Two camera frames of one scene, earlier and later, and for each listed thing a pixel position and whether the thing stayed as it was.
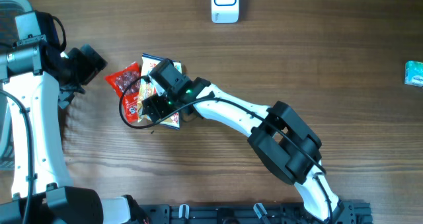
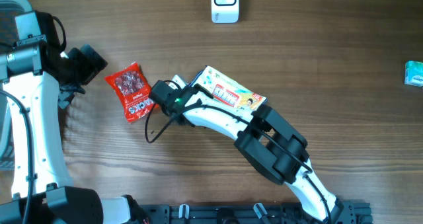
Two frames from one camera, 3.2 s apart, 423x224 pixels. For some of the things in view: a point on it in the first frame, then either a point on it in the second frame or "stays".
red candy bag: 119,79 stays
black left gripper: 91,67 stays
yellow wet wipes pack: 148,90 -> 227,90
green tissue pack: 414,73 stays
